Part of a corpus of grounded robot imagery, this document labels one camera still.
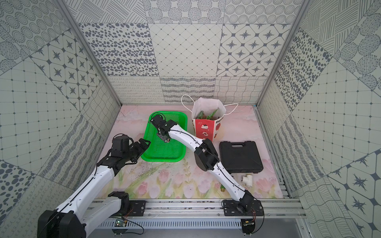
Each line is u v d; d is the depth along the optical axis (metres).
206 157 0.61
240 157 0.86
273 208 0.75
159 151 0.94
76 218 0.40
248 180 0.80
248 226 0.72
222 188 0.80
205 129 0.84
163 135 0.74
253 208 0.72
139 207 0.74
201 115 0.98
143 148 0.76
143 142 0.77
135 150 0.73
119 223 0.71
